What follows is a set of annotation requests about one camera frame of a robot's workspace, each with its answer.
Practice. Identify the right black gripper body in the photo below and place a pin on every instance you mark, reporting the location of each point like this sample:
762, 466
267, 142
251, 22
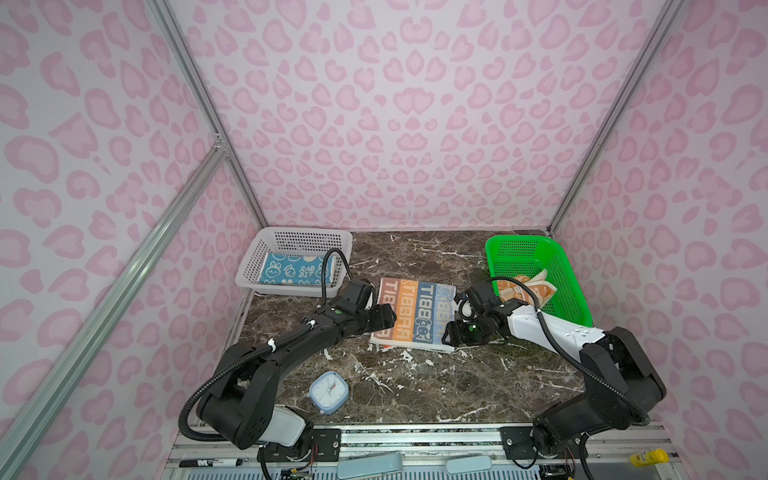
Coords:
473, 331

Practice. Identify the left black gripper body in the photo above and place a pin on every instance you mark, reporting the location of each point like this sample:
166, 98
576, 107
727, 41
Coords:
373, 319

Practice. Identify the striped rabbit text towel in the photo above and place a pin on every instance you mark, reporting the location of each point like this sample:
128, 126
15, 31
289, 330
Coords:
422, 309

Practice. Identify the green plastic basket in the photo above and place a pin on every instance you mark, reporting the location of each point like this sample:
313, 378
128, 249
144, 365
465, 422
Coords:
522, 255

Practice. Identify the teal bunny print towel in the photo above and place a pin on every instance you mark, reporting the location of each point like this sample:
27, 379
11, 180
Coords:
295, 269

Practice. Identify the white perforated plastic basket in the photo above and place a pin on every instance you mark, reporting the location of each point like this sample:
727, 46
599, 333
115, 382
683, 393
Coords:
294, 241

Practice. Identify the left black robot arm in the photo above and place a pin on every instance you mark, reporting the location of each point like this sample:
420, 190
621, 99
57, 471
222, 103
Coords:
237, 403

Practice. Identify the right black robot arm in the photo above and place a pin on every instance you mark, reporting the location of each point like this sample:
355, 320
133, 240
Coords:
621, 386

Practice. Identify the small light blue clock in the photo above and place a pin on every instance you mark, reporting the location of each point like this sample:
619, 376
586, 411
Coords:
329, 392

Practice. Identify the right light blue pedal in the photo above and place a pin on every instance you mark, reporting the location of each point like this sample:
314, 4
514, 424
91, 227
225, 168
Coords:
468, 464

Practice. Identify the light blue pedal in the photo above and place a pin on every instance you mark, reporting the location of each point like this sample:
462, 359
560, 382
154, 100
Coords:
370, 466
468, 464

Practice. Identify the left light blue pedal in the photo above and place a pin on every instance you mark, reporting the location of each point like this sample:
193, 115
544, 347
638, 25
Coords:
370, 466

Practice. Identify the yellow glue stick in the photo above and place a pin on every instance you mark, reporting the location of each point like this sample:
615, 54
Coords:
649, 458

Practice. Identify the black marker pen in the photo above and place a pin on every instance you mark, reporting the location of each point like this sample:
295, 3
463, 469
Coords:
212, 463

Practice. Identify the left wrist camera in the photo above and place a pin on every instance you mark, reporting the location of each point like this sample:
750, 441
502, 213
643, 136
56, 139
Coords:
359, 295

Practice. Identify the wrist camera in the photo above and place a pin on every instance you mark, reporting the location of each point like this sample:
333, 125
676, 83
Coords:
359, 295
477, 300

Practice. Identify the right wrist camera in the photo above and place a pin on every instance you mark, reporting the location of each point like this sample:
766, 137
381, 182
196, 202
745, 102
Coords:
477, 300

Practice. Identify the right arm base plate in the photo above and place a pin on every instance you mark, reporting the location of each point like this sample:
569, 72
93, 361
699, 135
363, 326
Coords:
529, 441

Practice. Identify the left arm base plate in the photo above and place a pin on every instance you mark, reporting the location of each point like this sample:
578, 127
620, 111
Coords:
316, 445

